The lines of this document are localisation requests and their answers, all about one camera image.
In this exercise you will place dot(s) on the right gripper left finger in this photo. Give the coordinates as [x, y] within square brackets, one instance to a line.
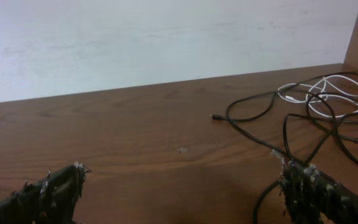
[50, 200]

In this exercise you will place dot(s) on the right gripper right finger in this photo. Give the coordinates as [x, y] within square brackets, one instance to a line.
[310, 193]

